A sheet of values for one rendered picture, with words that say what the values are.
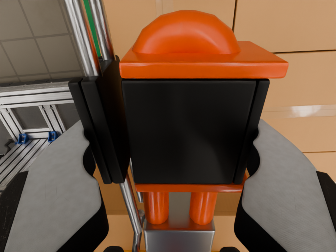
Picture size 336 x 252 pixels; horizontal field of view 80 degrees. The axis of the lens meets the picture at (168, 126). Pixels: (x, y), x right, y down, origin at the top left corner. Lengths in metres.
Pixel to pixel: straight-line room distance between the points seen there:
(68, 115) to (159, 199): 1.12
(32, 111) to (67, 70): 0.30
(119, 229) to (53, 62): 1.11
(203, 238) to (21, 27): 1.37
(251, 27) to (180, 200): 0.57
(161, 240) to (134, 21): 0.57
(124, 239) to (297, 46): 0.70
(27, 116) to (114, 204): 1.01
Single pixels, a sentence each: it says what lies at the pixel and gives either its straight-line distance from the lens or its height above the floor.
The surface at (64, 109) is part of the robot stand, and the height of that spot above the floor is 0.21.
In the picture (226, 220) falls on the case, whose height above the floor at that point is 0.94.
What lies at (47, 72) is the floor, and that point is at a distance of 1.44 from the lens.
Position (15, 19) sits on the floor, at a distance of 1.44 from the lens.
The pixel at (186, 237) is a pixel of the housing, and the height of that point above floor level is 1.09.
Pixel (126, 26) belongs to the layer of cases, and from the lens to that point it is 0.66.
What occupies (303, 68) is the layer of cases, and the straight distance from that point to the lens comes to 0.79.
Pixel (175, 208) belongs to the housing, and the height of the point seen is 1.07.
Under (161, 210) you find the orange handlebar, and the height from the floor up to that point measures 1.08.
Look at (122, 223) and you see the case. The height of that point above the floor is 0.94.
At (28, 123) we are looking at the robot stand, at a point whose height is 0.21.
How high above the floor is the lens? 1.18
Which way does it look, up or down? 57 degrees down
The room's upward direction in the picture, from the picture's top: 179 degrees counter-clockwise
